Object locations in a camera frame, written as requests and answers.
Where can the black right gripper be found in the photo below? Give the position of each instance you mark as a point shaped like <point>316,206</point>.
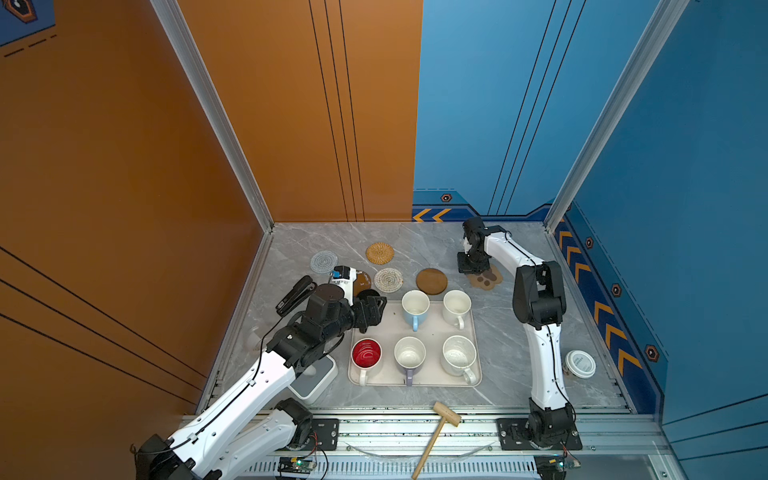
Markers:
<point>463,268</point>

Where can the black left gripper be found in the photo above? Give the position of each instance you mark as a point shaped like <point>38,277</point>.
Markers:
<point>374,316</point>

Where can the paw print cork coaster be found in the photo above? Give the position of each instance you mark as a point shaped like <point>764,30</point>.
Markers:
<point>486,280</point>

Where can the glossy brown round coaster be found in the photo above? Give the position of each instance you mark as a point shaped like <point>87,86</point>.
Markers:
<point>362,285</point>

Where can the white woven round coaster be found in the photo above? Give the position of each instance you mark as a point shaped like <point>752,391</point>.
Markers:
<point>388,280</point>

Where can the round dark cork coaster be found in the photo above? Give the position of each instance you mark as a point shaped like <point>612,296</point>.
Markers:
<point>431,281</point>

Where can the tan woven rattan coaster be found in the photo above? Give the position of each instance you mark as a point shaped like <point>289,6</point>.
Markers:
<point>380,253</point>

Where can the black mug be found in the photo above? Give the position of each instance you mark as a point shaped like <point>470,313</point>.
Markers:
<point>369,295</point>

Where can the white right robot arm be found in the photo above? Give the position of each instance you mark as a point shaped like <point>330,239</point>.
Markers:
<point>539,304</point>

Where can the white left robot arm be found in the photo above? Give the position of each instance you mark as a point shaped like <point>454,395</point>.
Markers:
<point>221,442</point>

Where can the clear glass cup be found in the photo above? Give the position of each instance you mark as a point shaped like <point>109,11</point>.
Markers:
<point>253,341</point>

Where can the red inside white mug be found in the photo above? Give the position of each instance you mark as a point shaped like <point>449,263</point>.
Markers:
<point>366,359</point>

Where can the white mug back right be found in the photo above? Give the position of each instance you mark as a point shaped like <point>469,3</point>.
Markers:
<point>456,308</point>

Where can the light blue mug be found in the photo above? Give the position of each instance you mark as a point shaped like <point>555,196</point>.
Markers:
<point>415,305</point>

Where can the black stapler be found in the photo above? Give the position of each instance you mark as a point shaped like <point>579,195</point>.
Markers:
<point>301,290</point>

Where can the beige serving tray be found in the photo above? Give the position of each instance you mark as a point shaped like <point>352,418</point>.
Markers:
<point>434,354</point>

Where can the large white mug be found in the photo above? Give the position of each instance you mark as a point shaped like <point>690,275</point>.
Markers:
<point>459,355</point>

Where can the wooden mallet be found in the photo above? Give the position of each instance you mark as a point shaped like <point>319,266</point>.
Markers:
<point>447,416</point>

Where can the left green circuit board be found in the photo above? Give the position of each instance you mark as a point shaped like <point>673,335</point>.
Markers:
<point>296,467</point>

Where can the green circuit board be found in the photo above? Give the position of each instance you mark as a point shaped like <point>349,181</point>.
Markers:
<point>296,467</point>
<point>551,468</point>

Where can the right green circuit board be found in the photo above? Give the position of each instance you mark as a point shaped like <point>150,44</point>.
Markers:
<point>551,468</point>

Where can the white mug purple handle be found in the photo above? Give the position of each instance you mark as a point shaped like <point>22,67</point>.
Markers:
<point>410,355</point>

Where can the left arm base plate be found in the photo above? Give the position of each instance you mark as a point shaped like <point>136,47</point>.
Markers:
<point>323,430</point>

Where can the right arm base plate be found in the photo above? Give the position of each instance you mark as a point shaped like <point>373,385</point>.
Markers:
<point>518,434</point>

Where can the aluminium front rail frame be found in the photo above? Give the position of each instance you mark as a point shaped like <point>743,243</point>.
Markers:
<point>387,444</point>

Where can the aluminium corner post right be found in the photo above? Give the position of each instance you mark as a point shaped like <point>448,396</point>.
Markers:
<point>652,40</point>

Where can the aluminium corner post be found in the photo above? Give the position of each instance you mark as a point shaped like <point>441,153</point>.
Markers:
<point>652,40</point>
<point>175,26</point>

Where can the aluminium corner post left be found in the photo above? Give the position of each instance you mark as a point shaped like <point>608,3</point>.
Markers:
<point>175,26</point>

